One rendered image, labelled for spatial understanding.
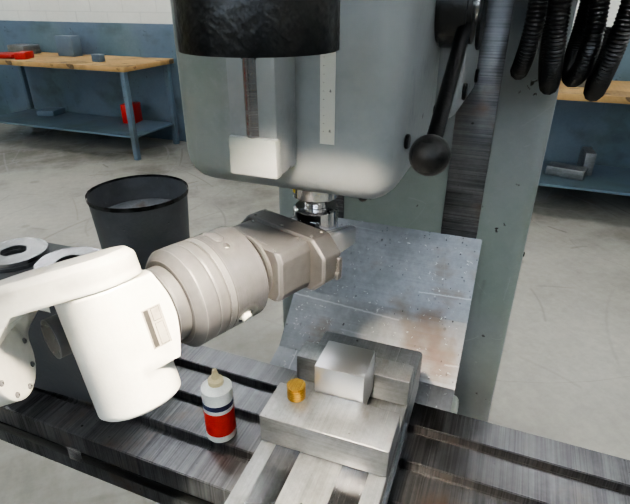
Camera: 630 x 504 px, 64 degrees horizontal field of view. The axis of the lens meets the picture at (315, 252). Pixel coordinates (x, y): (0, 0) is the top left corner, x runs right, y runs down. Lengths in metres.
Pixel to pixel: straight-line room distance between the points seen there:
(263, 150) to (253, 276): 0.11
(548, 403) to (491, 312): 1.36
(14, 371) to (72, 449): 0.39
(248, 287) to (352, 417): 0.23
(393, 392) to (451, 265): 0.32
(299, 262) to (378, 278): 0.47
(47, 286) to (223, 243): 0.14
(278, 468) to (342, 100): 0.40
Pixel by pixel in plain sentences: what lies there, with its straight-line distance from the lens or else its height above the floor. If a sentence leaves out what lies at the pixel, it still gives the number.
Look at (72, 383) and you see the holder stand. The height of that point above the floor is 0.96.
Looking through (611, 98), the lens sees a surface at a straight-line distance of 3.91.
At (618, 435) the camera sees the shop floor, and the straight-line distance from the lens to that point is 2.29.
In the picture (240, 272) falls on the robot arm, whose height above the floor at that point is 1.26.
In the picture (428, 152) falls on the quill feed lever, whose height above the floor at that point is 1.37.
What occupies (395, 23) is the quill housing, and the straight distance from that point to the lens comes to 0.38.
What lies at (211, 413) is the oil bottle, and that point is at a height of 0.99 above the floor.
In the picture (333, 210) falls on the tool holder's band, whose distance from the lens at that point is 0.51.
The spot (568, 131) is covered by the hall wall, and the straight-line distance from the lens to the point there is 4.77.
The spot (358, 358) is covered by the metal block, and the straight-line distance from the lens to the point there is 0.61.
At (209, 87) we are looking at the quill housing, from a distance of 0.44.
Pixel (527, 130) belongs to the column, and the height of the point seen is 1.28.
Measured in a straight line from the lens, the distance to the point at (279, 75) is 0.37.
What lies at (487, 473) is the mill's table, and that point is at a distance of 0.72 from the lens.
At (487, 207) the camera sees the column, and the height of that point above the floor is 1.15.
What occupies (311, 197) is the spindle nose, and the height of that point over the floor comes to 1.29.
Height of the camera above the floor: 1.46
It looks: 27 degrees down
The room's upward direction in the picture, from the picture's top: straight up
